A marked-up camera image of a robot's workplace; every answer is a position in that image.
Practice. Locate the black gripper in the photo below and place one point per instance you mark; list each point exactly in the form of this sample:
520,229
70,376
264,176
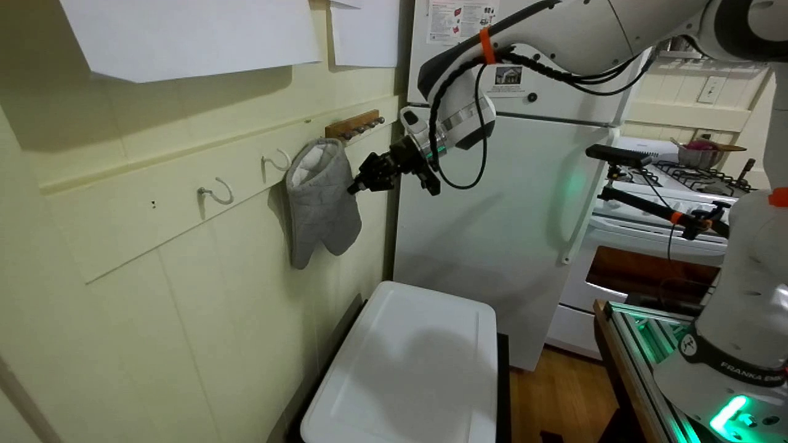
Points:
411,161

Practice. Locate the grey quilted oven mitt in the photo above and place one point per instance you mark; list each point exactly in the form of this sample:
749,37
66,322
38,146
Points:
321,205

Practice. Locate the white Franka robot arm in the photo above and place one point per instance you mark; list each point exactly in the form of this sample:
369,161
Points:
573,33

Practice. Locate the wooden peg rack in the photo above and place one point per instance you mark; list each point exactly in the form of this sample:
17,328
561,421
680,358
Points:
355,123

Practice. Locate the white refrigerator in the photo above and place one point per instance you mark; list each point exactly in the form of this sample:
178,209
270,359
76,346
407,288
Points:
493,236

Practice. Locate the printed instruction sheet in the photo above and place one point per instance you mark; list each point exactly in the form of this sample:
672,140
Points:
458,17

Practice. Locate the white plastic storage bin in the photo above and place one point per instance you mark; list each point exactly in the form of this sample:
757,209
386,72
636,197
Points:
410,369

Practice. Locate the white kitchen stove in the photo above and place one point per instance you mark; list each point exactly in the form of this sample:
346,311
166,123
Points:
624,278

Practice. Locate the robot mounting table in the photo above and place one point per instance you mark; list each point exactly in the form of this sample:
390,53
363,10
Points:
647,346

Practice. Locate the red cooking pot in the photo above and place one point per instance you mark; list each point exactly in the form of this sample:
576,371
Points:
699,154

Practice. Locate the metal wall hook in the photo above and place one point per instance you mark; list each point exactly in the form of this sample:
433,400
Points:
273,161
215,196

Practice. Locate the small white wall paper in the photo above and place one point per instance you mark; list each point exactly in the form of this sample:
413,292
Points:
364,33

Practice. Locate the large white wall paper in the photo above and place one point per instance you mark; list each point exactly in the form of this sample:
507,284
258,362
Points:
187,33

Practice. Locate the black camera boom stand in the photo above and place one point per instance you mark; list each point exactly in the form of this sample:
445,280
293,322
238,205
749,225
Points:
641,203

